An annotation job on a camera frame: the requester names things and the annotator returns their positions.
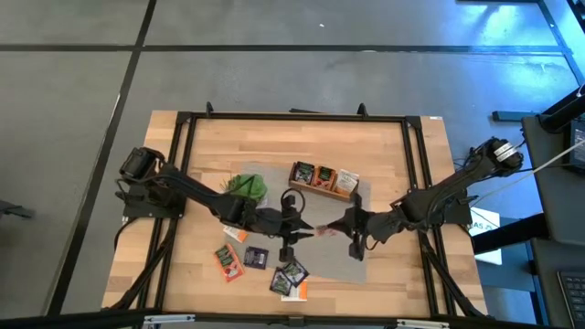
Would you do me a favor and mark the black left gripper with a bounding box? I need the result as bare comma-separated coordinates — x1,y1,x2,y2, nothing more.
255,196,316,264

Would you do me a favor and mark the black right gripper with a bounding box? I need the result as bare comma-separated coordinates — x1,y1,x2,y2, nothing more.
327,195,399,262

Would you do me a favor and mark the orange red tea packet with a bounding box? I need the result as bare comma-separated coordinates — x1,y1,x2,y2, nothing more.
314,164,337,189
314,223,339,239
213,242,246,283

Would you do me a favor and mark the wooden tea organizer box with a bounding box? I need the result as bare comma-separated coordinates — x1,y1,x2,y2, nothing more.
287,160,361,204

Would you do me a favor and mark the dark foil tea packet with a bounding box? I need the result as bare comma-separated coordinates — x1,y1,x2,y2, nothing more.
242,245,270,271
292,161,316,186
281,259,311,287
269,268,293,297

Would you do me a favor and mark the white orange tea packet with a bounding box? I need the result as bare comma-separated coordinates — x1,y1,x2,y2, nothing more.
333,168,360,196
222,225,250,244
280,279,309,302

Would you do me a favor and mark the grey woven placemat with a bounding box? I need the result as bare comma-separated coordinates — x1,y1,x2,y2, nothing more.
223,162,372,284

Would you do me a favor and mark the succulent in white patterned pot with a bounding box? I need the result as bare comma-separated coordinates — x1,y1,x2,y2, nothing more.
218,173,270,209

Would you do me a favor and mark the white printed sign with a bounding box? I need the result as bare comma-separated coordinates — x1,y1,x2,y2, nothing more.
469,206,503,267

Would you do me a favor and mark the black floor beam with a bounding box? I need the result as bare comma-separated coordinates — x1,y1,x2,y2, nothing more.
473,213,549,256

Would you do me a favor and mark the teal metal bar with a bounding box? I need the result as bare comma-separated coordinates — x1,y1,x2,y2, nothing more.
492,110,541,122

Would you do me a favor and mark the black computer keyboard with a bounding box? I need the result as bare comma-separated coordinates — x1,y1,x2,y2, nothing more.
556,270,585,328

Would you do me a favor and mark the black slanted pole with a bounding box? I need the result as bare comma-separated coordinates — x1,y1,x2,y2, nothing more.
538,84,585,134

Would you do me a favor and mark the dark computer screen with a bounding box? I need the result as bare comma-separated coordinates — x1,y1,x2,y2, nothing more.
569,119,585,171

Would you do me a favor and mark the black chair base leg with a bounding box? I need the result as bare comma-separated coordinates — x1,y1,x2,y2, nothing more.
0,199,37,220

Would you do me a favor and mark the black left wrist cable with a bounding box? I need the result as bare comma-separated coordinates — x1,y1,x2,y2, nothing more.
280,188,306,216

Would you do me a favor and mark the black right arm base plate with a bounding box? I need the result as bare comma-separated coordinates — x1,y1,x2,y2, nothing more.
407,187,473,226

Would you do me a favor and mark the black aluminium table frame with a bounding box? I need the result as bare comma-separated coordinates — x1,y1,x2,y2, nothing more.
102,101,488,321

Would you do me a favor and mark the silver metal bracket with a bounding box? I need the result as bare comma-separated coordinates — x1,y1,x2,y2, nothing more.
396,318,450,329
143,313,197,326

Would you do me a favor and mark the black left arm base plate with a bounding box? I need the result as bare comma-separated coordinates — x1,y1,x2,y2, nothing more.
114,181,189,219

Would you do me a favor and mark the white cord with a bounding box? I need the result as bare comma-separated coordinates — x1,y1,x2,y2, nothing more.
473,138,585,205

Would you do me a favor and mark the black frame crossbeam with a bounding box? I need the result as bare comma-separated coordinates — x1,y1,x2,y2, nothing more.
0,309,585,329

